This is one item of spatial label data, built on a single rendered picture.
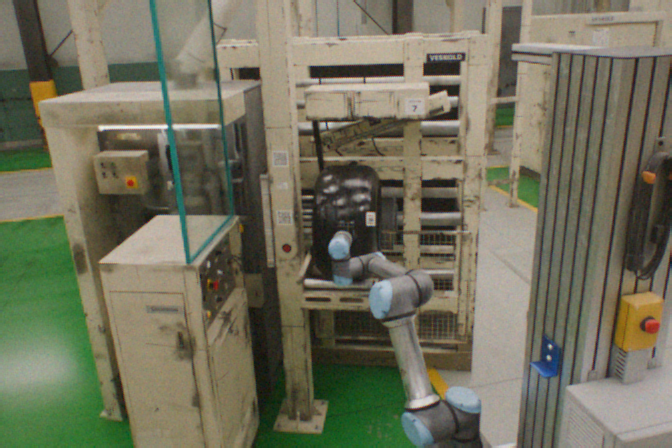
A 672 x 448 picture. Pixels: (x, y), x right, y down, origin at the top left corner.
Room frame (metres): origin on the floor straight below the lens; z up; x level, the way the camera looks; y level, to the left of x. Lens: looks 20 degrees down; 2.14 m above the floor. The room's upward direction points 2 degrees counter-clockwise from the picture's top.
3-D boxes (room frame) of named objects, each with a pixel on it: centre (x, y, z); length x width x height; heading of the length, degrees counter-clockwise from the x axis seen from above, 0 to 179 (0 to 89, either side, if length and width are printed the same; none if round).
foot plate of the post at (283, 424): (2.64, 0.24, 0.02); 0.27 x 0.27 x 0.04; 82
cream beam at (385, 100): (2.90, -0.19, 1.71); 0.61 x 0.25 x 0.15; 82
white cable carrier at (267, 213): (2.63, 0.33, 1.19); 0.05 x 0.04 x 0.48; 172
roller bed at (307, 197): (3.03, 0.14, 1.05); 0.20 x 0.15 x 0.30; 82
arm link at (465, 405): (1.54, -0.39, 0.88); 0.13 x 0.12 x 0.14; 115
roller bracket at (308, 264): (2.65, 0.16, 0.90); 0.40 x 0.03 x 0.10; 172
